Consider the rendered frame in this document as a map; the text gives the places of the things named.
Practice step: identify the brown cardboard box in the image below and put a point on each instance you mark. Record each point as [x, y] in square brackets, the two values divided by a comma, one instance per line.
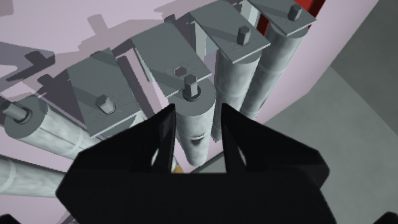
[178, 169]

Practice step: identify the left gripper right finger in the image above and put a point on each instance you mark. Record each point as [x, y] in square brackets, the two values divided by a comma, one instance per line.
[265, 149]

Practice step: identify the red scrap tray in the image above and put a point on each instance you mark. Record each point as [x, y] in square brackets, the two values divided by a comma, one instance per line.
[311, 6]

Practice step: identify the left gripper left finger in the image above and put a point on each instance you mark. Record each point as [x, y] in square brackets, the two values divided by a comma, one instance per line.
[134, 148]

